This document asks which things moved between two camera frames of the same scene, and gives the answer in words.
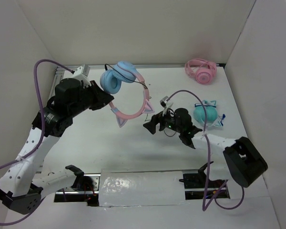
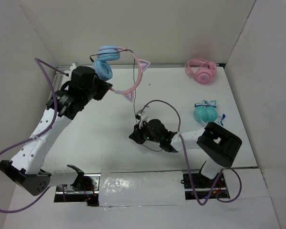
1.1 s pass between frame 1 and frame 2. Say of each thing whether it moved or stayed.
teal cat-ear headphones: stayed
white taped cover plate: stayed
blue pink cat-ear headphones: moved
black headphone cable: moved
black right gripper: moved
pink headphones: stayed
